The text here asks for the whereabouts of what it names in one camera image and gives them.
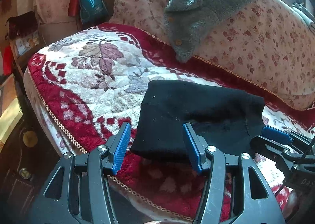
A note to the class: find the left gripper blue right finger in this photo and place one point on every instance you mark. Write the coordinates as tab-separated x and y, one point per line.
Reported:
195	147

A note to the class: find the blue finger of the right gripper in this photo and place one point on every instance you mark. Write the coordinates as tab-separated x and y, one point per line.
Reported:
276	135

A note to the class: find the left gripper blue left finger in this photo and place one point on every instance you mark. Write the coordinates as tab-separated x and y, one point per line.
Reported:
112	159

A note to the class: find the black pants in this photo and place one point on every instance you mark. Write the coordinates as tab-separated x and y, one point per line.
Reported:
227	118

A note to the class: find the red white floral blanket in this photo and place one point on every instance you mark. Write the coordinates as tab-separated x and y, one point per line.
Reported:
87	85

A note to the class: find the beige floral quilt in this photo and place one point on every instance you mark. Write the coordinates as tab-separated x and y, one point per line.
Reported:
266	42

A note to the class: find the wooden bedside table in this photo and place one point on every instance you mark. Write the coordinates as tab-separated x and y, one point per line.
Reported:
11	111

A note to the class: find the grey fleece jacket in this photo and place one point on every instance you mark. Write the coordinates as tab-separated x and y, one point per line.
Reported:
188	22

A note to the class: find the teal packaged bag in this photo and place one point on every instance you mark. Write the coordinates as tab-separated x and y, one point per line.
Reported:
92	11

